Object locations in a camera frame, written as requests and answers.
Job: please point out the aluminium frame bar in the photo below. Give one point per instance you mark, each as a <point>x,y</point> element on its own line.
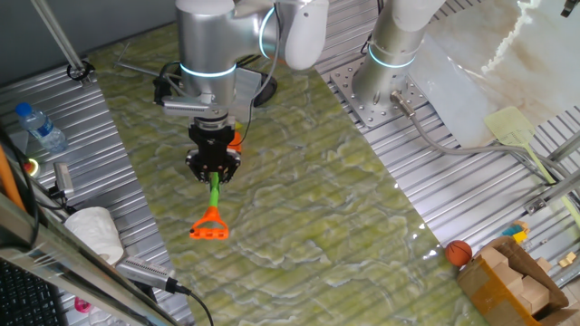
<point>562,190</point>
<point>566,147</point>

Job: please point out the black keyboard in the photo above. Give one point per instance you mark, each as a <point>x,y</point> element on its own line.
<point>22,299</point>

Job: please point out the aluminium frame rail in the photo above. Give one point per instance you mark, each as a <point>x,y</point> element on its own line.
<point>45,253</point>

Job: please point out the white toilet paper roll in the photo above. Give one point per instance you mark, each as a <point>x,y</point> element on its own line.
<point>93,231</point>

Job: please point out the thin metal pole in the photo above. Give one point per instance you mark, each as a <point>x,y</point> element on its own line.
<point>55,31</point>

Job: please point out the orange pole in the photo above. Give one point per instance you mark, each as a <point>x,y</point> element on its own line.
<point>9,181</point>

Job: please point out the white cloth cover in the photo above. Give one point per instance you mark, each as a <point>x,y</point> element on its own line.
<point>498,45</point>

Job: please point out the pink small object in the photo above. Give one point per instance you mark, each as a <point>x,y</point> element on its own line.
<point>82,305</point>

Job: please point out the small silver camera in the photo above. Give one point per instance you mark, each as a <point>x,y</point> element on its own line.
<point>63,179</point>

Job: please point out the red round button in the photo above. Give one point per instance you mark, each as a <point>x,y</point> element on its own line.
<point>31,168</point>

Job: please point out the ribbed silver depth camera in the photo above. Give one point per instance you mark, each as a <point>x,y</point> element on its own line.
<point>145,271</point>

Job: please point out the small tan wooden block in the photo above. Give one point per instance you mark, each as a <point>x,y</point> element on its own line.
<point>564,262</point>
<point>572,256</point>

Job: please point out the black C-clamp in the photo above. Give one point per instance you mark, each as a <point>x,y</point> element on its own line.
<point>136,69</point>

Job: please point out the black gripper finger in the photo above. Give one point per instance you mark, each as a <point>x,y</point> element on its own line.
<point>194,166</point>
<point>232,166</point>

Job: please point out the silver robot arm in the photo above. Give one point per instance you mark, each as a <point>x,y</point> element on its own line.
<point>208,41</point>

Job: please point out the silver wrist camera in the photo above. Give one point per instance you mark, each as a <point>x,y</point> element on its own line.
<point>186,107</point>

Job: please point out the brown cardboard box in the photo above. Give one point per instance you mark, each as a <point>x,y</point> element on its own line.
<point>480,294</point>

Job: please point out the blue toy block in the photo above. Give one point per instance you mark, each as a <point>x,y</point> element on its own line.
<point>511,231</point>

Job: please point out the green marble pattern mat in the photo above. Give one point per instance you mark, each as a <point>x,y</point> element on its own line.
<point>362,226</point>

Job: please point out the yellow toy block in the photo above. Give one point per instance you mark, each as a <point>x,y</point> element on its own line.
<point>520,236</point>

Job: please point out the pale yellow fly swatter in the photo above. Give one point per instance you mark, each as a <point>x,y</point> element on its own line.
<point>509,124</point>

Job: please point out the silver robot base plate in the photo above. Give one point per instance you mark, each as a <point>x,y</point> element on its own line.
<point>358,102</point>

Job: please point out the small toy basketball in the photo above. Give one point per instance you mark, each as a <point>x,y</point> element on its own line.
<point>458,253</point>

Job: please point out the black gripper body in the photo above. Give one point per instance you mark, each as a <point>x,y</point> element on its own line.
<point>213,147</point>

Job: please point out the clear water bottle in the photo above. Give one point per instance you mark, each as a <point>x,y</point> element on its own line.
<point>43,129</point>

